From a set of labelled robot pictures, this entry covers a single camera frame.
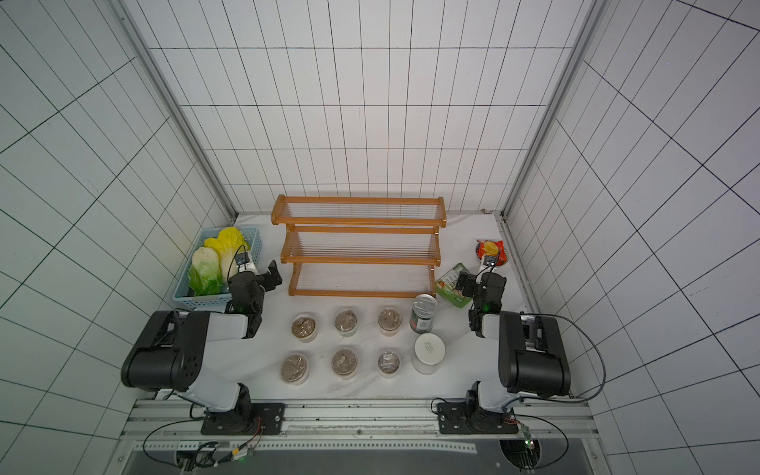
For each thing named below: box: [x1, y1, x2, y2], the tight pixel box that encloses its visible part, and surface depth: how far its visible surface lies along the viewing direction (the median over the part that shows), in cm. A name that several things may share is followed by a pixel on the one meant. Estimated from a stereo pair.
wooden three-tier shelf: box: [271, 194, 448, 298], surface depth 99 cm
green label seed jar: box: [334, 308, 358, 338], surface depth 86 cm
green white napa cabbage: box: [188, 246, 222, 296], surface depth 93 cm
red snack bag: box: [475, 239, 507, 267], surface depth 104 cm
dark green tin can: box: [409, 292, 439, 335], surface depth 83 cm
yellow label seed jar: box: [290, 312, 318, 344], surface depth 85 cm
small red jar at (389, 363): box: [378, 349, 401, 380], surface depth 78 cm
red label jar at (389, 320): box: [377, 304, 403, 337], surface depth 87 cm
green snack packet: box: [435, 262, 473, 309], surface depth 99 cm
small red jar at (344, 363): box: [331, 348, 359, 380], surface depth 78 cm
